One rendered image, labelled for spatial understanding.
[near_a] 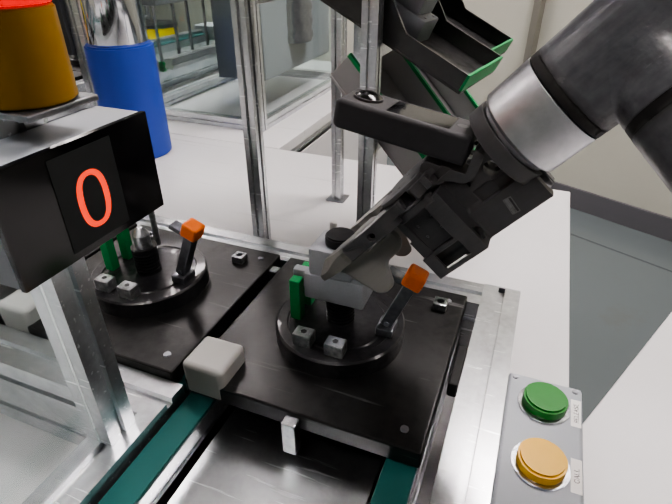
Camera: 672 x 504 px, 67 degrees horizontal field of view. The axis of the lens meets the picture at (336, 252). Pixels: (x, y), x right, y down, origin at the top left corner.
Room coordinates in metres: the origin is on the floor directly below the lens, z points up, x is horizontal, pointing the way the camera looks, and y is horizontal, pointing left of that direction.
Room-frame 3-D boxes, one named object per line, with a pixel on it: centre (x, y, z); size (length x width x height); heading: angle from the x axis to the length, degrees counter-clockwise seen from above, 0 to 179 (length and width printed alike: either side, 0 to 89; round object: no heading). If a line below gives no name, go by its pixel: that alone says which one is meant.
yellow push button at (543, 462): (0.27, -0.17, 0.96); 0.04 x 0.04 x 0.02
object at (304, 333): (0.39, 0.03, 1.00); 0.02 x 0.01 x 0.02; 68
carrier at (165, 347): (0.52, 0.23, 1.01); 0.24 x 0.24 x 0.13; 68
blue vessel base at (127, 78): (1.28, 0.52, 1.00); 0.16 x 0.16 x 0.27
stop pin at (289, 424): (0.31, 0.04, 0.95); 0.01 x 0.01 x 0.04; 68
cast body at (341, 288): (0.43, 0.00, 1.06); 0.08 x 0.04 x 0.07; 68
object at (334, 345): (0.37, 0.00, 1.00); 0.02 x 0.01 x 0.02; 68
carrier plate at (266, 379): (0.43, 0.00, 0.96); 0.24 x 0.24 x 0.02; 68
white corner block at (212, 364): (0.37, 0.12, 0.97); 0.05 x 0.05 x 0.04; 68
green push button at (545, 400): (0.33, -0.20, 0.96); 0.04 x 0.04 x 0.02
